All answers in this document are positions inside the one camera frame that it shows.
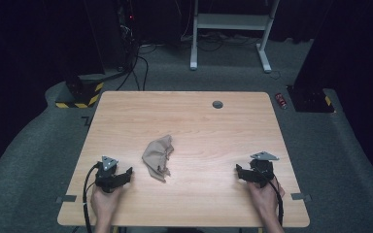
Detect grey tape strip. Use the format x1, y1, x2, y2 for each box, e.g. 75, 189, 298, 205
290, 192, 313, 202
55, 194, 78, 204

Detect dark equipment rack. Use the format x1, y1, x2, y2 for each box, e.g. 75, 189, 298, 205
116, 0, 141, 70

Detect beige cloth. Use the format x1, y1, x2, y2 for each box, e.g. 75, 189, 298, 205
141, 134, 175, 183

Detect red can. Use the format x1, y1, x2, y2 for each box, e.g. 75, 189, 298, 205
274, 92, 288, 111

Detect cables under white stand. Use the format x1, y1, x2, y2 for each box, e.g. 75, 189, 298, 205
180, 29, 260, 52

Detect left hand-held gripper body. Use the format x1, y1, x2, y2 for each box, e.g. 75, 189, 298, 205
94, 155, 126, 194

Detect black yellow striped stand base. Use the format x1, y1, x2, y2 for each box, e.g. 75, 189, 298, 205
54, 75, 105, 110

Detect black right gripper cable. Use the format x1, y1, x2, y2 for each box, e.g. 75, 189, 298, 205
266, 176, 286, 227

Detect black floor cables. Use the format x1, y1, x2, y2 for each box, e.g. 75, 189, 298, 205
116, 45, 151, 92

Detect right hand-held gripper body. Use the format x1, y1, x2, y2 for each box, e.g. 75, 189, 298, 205
246, 150, 280, 189

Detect person's left hand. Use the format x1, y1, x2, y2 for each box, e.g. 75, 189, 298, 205
89, 185, 124, 225

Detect person's right hand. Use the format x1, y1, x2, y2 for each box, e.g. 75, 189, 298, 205
247, 178, 287, 225

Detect white metal stand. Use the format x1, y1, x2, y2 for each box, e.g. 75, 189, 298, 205
189, 0, 282, 74

